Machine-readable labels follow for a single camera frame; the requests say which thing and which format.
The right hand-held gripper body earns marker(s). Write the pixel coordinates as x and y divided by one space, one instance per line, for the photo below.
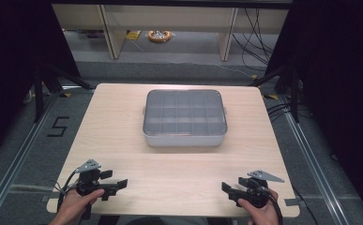
257 193

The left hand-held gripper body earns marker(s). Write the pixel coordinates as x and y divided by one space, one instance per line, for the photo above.
88 182

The person's right hand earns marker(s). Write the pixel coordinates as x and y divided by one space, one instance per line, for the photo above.
263 215

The person's left hand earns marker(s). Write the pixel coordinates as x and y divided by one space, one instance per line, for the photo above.
74 207

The grey tape strip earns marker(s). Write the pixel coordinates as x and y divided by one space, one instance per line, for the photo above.
46 198
292 202

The grey compartment storage box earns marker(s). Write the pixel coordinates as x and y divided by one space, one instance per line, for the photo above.
184 140

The yellow black floor tape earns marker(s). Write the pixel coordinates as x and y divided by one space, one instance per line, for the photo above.
271 97

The transparent grey box lid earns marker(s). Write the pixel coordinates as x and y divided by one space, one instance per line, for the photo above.
184 112

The black metal stand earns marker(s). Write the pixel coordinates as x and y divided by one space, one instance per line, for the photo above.
39 93
294 93

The black curtain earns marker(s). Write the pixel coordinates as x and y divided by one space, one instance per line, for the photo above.
341 78
13 62

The yellow item under shelf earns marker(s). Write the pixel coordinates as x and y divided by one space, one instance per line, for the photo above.
133 35

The beige wooden shelf unit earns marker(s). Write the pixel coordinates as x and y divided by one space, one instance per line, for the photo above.
169 18

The metal floor rail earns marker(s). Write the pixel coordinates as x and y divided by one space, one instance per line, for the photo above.
16 165
313 162

